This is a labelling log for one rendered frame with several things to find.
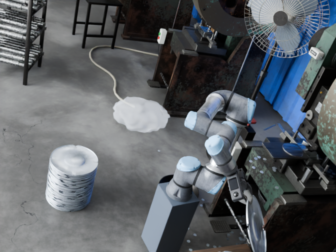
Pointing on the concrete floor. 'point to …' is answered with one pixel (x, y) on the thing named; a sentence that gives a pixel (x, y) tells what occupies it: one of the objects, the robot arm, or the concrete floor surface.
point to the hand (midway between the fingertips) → (248, 203)
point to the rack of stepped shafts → (22, 33)
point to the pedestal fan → (275, 6)
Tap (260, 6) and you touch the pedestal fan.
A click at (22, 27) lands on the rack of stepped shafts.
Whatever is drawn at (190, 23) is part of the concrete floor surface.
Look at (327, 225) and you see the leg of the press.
